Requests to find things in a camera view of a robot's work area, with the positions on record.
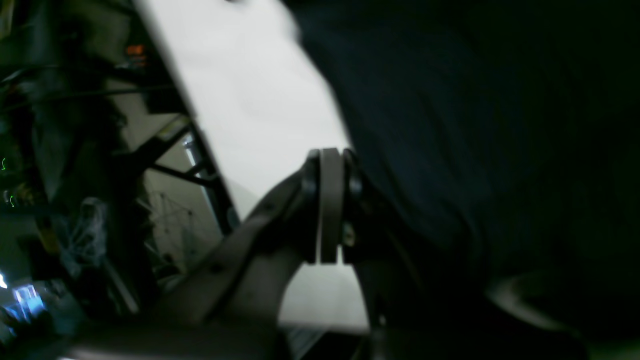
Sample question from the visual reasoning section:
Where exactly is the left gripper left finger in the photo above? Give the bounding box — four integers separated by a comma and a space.
65, 148, 346, 360

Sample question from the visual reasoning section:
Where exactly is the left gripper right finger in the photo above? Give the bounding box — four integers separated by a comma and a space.
342, 149, 589, 360

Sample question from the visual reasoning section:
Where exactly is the black t-shirt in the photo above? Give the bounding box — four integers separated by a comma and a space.
283, 0, 639, 342

